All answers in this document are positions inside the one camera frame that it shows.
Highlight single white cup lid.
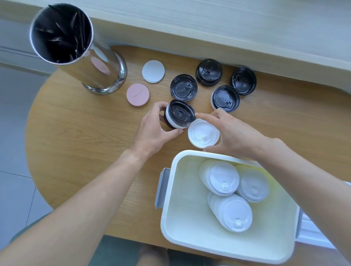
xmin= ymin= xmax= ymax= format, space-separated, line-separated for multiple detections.
xmin=188 ymin=118 xmax=220 ymax=149

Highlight pale wooden counter ledge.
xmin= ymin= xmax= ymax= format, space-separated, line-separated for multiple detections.
xmin=0 ymin=0 xmax=351 ymax=95

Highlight person's leg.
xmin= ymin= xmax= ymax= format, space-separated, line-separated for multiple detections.
xmin=137 ymin=245 xmax=170 ymax=266

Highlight pink round coaster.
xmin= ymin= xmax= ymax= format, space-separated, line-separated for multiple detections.
xmin=126 ymin=83 xmax=150 ymax=107

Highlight person's right hand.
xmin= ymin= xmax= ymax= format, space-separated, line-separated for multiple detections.
xmin=195 ymin=108 xmax=271 ymax=161

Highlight small black and white lid stack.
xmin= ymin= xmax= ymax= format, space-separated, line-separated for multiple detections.
xmin=164 ymin=99 xmax=197 ymax=130

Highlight white round coaster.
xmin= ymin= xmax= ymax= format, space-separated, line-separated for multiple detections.
xmin=142 ymin=60 xmax=165 ymax=84

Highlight white plastic bin grey handles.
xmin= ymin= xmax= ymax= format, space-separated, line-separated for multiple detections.
xmin=155 ymin=150 xmax=304 ymax=265

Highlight black cup lid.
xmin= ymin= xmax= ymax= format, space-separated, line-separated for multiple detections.
xmin=170 ymin=74 xmax=198 ymax=102
xmin=211 ymin=85 xmax=241 ymax=113
xmin=230 ymin=67 xmax=257 ymax=96
xmin=195 ymin=59 xmax=223 ymax=87

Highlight person's left hand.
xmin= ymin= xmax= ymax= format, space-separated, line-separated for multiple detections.
xmin=131 ymin=101 xmax=184 ymax=163

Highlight bundle of black straws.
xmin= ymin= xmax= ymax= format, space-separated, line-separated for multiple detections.
xmin=34 ymin=4 xmax=91 ymax=64

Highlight person's left forearm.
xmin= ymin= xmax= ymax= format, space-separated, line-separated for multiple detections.
xmin=0 ymin=148 xmax=150 ymax=266

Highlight person's right forearm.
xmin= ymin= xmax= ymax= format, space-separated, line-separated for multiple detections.
xmin=256 ymin=137 xmax=351 ymax=266

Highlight shiny steel cylinder straw holder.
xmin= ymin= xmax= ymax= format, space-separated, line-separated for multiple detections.
xmin=29 ymin=3 xmax=128 ymax=95

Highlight stack of white lids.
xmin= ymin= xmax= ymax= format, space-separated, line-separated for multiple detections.
xmin=199 ymin=160 xmax=240 ymax=197
xmin=207 ymin=191 xmax=253 ymax=233
xmin=235 ymin=164 xmax=271 ymax=203

